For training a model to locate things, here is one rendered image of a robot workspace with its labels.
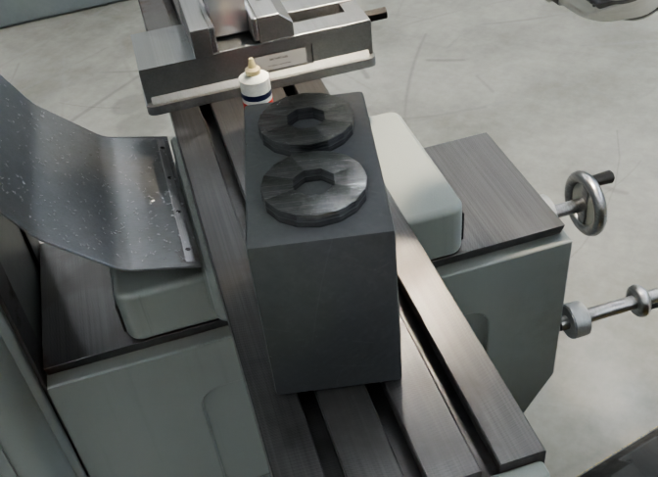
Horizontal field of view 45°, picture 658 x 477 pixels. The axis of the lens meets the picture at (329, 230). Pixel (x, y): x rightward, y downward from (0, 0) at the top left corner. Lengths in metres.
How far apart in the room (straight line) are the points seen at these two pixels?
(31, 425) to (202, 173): 0.40
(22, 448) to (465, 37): 2.58
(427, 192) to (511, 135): 1.61
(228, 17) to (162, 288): 0.40
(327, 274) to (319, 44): 0.61
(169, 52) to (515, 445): 0.75
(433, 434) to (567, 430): 1.19
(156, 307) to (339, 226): 0.49
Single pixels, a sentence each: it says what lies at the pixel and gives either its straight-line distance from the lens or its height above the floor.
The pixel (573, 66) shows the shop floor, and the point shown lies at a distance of 3.16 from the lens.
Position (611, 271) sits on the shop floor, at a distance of 2.28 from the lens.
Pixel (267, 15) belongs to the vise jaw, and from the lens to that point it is 1.17.
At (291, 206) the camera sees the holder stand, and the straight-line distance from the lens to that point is 0.65.
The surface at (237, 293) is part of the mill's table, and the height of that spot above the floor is 0.94.
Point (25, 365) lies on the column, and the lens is 1.11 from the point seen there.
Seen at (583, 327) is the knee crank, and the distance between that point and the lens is 1.39.
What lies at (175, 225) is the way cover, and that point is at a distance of 1.09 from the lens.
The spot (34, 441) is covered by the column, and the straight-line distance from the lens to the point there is 1.17.
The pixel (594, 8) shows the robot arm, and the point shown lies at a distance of 0.88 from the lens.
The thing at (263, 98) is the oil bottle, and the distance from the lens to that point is 1.07.
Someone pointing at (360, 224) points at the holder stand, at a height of 1.12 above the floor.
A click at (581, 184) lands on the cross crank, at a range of 1.45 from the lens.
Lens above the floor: 1.54
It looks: 40 degrees down
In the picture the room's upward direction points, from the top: 7 degrees counter-clockwise
